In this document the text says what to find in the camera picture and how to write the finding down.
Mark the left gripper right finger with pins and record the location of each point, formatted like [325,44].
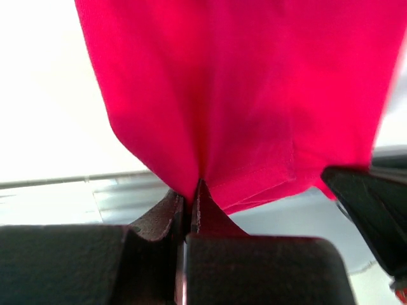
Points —
[207,218]

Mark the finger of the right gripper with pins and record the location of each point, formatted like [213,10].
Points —
[375,200]

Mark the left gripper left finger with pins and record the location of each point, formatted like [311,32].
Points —
[155,258]

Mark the red t-shirt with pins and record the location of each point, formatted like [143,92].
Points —
[254,97]

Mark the aluminium table frame rail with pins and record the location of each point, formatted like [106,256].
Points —
[119,198]

